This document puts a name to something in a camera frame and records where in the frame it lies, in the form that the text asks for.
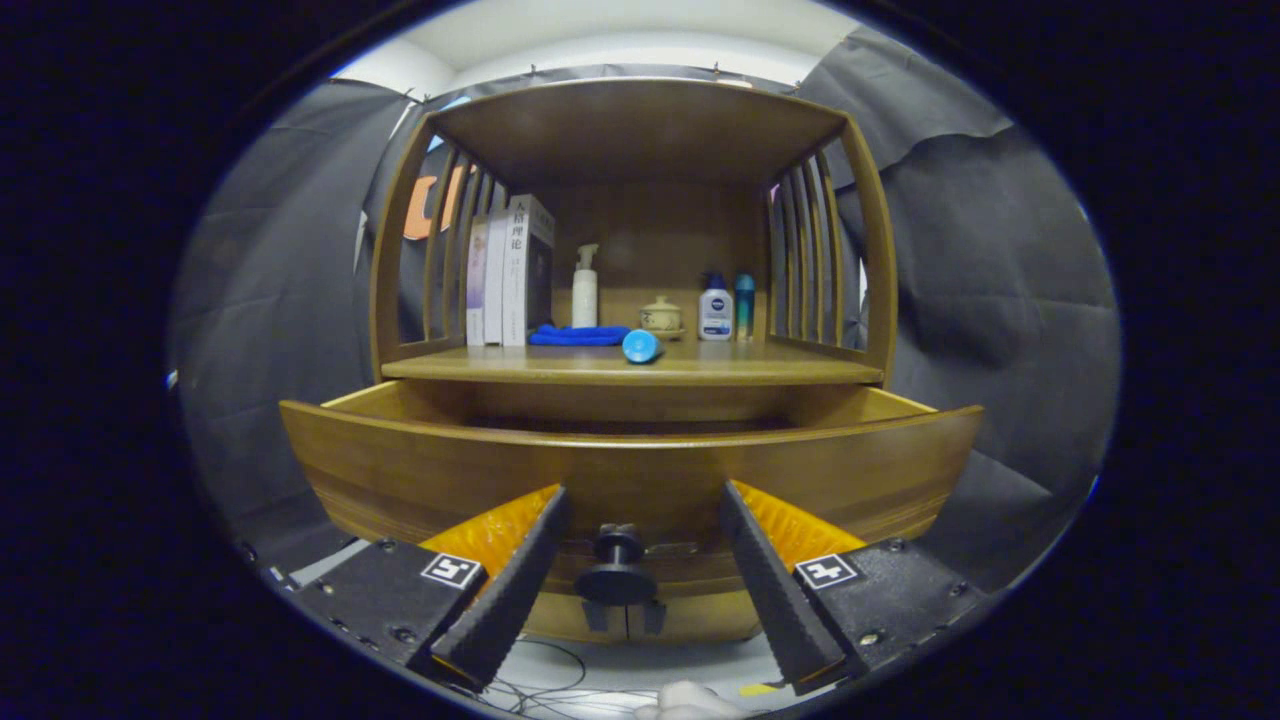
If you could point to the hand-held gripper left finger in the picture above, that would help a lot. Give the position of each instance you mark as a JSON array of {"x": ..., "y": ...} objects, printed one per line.
[{"x": 515, "y": 580}]

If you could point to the black backdrop cloth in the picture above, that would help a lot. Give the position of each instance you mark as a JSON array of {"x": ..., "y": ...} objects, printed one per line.
[{"x": 1000, "y": 300}]

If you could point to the white pump bottle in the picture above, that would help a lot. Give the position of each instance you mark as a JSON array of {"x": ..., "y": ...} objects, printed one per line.
[{"x": 585, "y": 300}]

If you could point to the beige lidded ceramic cup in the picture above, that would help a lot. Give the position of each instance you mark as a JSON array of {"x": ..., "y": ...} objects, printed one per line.
[{"x": 662, "y": 318}]

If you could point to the blue cloth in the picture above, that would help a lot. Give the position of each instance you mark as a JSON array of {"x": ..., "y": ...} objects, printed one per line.
[{"x": 575, "y": 336}]

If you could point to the black drawer knob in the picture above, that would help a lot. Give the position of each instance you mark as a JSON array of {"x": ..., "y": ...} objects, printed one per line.
[{"x": 617, "y": 580}]

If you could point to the wooden cabinet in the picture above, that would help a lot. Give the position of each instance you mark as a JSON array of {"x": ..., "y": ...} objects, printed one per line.
[{"x": 640, "y": 130}]

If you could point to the wooden countertop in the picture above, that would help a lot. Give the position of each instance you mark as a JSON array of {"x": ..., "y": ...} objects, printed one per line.
[{"x": 750, "y": 362}]

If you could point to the white blue lotion bottle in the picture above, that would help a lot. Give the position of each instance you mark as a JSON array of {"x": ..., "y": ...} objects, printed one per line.
[{"x": 716, "y": 315}]

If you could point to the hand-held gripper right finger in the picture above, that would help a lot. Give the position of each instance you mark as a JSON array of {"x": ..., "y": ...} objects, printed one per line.
[{"x": 770, "y": 580}]

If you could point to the wooden cabinet door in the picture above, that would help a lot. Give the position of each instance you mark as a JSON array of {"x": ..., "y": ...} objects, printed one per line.
[
  {"x": 560, "y": 625},
  {"x": 705, "y": 620}
]

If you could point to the pale purple book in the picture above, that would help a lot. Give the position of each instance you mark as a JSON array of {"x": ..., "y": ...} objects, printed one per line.
[{"x": 477, "y": 290}]

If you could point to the thin white book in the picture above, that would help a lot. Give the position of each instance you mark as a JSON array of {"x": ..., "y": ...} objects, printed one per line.
[{"x": 496, "y": 285}]

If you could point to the blue white tube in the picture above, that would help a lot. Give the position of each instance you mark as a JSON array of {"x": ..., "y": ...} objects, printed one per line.
[{"x": 640, "y": 346}]

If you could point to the white lumpy object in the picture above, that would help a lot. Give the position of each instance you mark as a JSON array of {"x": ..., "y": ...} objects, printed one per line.
[{"x": 690, "y": 702}]

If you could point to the yellow floor tape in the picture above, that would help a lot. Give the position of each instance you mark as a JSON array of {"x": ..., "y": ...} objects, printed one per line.
[{"x": 760, "y": 689}]

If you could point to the white and black book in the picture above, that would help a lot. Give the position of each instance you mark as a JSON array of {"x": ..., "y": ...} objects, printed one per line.
[{"x": 517, "y": 280}]

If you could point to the teal bottle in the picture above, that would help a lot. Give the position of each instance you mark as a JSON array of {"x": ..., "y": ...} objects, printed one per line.
[{"x": 745, "y": 310}]

